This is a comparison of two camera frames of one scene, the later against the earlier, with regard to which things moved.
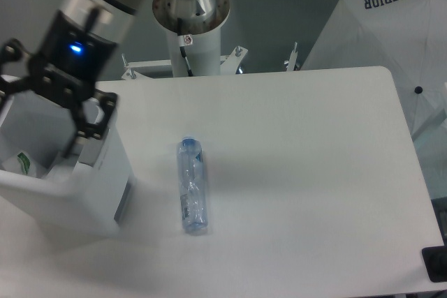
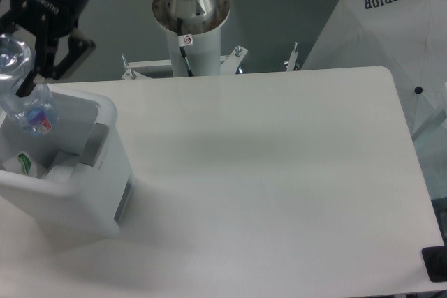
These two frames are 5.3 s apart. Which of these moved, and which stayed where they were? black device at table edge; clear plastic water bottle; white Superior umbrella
Moved: clear plastic water bottle
Stayed: white Superior umbrella; black device at table edge
